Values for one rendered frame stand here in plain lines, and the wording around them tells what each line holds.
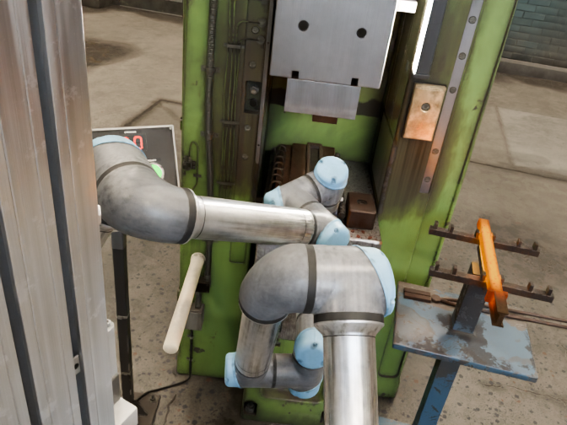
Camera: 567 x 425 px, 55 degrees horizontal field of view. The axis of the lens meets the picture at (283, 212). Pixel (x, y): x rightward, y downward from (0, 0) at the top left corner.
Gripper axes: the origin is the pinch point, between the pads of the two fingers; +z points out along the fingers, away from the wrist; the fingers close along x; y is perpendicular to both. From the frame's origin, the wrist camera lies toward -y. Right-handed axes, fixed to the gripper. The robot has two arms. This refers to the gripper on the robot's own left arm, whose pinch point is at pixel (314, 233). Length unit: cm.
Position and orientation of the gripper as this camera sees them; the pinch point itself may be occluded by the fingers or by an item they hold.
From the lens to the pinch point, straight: 150.9
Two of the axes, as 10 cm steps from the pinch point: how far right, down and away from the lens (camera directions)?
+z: -0.7, 4.9, 8.7
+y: -1.0, 8.7, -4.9
